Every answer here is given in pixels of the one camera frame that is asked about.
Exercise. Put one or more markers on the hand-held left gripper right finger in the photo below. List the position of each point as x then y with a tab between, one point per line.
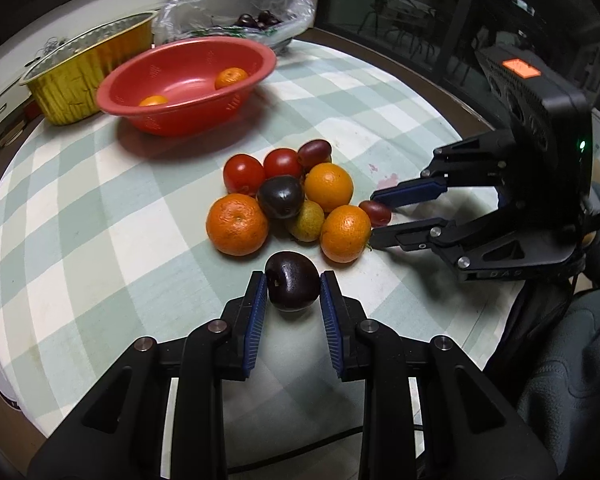
330	325

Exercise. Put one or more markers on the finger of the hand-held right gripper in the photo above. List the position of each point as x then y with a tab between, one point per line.
415	191
405	237

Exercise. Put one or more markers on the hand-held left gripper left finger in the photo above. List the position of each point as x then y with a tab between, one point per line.
257	320

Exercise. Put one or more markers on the small red plum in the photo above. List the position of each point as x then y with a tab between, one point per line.
375	212

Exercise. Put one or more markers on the dark purple plum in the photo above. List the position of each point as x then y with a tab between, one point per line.
280	196
292	280

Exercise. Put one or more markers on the orange mandarin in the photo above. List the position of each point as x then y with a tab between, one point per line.
153	101
345	233
328	186
231	78
237	225

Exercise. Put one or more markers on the yellow-green round pear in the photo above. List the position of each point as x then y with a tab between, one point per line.
307	225

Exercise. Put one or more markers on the dark red oval plum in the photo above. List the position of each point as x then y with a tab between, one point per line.
314	152

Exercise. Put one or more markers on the red plastic bowl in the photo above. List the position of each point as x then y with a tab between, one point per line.
180	75

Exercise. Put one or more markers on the red tomato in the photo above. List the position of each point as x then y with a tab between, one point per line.
281	162
242	172

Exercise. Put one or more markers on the glass sliding door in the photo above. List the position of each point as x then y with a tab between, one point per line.
380	10

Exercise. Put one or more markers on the clear plastic bag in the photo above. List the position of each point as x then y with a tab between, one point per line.
280	5

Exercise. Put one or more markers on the pile of dark cherries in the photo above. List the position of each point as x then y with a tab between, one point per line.
260	20

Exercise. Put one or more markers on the gold foil pan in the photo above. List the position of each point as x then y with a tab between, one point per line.
70	85

